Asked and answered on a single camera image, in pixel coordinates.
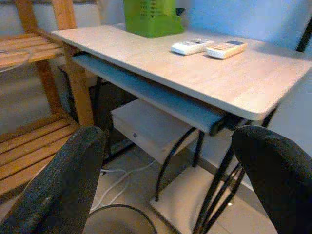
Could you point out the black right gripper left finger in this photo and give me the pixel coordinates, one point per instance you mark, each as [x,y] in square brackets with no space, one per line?
[53,185]

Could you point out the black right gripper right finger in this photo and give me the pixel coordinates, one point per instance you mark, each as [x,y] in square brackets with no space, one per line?
[282,182]

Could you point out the brown wooden slatted rack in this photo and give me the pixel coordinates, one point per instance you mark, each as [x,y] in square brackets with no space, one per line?
[24,48]

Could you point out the white remote control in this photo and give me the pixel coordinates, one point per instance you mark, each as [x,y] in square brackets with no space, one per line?
[224,50]
[187,47]

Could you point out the green plastic basket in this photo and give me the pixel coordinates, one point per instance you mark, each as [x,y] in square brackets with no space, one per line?
[151,24]

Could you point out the light wooden desk black frame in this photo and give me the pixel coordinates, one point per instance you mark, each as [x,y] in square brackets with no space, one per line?
[195,80]

